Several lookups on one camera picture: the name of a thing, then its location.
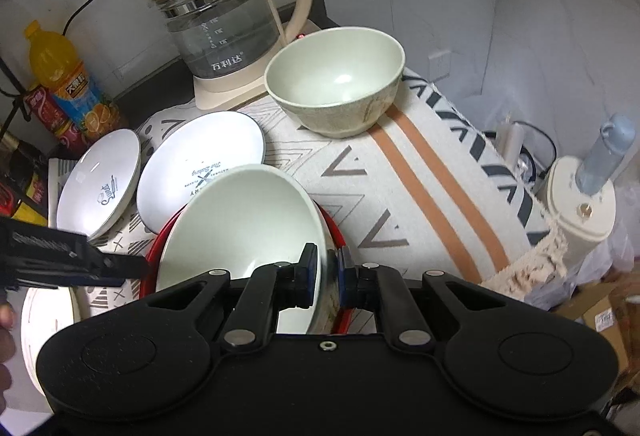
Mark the red soda can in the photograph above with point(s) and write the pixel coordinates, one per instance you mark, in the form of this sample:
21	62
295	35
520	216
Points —
46	109

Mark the glass kettle with beige lid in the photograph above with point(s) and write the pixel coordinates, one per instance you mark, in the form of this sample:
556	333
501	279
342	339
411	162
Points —
220	30

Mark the cardboard box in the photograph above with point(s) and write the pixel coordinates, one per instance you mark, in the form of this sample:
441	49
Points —
600	316

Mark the speckled green bowl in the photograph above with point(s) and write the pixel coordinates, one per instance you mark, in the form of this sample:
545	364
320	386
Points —
332	70

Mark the plain white plate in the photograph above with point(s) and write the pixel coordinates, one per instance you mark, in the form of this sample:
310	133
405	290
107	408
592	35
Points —
45	321

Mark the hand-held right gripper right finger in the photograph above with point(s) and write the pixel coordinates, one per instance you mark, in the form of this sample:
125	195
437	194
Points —
345	283

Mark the orange juice bottle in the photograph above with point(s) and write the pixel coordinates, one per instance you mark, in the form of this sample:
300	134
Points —
55	65

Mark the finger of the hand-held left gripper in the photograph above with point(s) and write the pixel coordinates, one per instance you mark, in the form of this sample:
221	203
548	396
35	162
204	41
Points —
90	261

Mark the yellow can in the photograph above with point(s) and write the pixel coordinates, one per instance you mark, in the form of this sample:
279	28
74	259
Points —
30	196

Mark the white power adapter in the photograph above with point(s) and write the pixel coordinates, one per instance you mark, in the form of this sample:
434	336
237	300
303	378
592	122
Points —
510	140

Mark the patterned tablecloth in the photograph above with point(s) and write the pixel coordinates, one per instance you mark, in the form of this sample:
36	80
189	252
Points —
410	176

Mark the white wall socket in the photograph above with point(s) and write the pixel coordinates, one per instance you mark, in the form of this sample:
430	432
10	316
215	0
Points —
440	64

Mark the person's left hand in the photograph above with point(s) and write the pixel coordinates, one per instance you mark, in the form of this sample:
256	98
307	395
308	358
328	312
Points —
4	318

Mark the white cylindrical appliance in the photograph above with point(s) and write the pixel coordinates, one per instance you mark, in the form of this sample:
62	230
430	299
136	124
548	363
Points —
575	226

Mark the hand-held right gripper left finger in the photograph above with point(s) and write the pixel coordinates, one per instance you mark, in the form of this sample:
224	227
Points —
309	283

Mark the pale blue bottle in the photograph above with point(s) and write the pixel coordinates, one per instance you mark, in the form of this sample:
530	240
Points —
602	150

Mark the pale green bowl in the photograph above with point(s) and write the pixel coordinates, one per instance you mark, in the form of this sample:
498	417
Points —
240	226

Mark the white plate with cutlery print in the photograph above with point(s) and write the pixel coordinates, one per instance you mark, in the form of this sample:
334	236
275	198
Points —
200	148

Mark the white plate with script print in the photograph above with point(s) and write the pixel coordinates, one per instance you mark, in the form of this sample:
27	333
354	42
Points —
95	176

